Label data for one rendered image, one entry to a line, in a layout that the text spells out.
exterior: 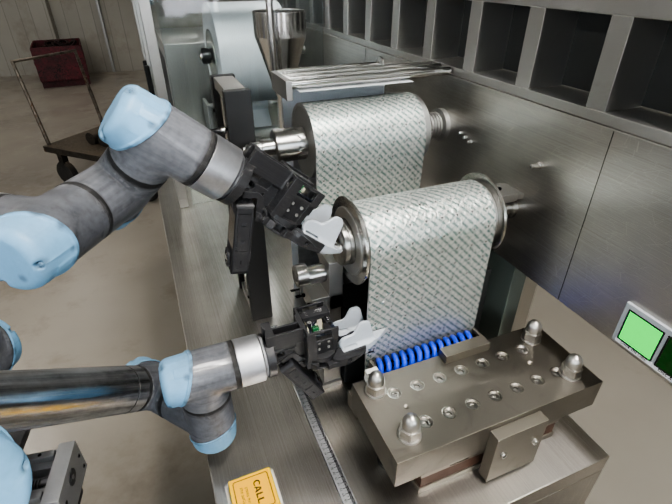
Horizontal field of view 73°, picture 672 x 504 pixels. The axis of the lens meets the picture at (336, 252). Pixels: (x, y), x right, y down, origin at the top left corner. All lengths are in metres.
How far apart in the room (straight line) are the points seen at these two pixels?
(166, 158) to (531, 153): 0.59
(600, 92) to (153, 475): 1.85
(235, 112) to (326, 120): 0.17
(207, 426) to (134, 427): 1.44
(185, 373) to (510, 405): 0.51
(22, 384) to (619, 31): 0.88
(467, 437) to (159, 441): 1.55
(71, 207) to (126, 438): 1.70
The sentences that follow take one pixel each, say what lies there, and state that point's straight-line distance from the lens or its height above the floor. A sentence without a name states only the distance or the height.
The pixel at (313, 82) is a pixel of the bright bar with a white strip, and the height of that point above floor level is 1.45.
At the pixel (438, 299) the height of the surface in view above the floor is 1.13.
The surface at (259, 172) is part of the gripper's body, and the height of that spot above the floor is 1.41.
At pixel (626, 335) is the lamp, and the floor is 1.17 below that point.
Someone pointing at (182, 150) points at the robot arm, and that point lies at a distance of 0.56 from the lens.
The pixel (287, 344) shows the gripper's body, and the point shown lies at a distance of 0.72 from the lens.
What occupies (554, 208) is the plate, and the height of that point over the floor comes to 1.29.
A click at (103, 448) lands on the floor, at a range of 2.18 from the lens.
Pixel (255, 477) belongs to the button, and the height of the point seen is 0.92.
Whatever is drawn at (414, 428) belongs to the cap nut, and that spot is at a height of 1.06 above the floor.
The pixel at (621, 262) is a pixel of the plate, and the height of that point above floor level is 1.27.
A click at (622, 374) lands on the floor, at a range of 2.59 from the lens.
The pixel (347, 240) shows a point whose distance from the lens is 0.70.
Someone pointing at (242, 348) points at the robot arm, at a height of 1.15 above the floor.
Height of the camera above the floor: 1.63
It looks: 32 degrees down
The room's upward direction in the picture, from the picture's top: straight up
